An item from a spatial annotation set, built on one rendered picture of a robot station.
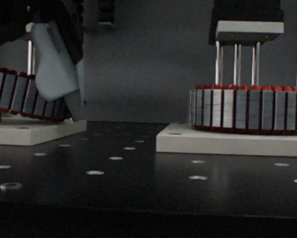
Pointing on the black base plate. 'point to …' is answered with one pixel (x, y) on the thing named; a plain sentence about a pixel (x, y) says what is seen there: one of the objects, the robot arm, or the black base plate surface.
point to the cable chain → (105, 18)
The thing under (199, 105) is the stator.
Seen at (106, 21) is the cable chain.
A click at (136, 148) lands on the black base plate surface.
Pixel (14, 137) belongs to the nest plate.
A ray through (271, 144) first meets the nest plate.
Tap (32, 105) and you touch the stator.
